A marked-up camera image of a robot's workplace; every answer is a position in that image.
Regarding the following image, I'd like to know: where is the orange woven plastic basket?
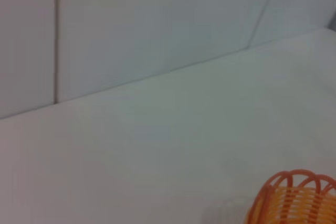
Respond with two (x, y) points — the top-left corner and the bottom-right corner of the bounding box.
(245, 169), (336, 224)

